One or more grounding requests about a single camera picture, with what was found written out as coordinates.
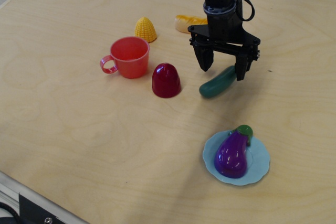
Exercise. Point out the black corner bracket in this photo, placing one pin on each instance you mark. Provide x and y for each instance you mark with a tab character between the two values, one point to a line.
30	212

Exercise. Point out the aluminium table frame rail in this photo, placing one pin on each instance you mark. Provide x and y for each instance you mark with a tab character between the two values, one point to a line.
10	190

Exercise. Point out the purple toy eggplant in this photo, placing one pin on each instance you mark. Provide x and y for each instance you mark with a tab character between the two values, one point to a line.
230	159

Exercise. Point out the light blue plate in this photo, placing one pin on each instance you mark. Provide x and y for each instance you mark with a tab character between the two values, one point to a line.
258	160

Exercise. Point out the yellow toy corn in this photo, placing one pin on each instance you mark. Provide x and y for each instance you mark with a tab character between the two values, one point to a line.
144	29

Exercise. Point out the pink plastic cup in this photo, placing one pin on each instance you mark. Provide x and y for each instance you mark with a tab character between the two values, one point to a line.
129	56

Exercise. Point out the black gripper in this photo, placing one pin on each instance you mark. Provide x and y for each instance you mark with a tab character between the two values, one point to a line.
224	33

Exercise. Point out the green toy cucumber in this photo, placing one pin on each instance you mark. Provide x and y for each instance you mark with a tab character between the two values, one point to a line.
218	84

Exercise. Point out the dark red toy dome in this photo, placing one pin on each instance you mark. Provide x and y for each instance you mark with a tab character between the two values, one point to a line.
166	81

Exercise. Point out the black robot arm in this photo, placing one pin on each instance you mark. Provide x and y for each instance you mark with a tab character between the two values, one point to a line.
236	5

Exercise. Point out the toy bread loaf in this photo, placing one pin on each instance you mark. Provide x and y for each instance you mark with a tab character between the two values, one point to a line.
183	22

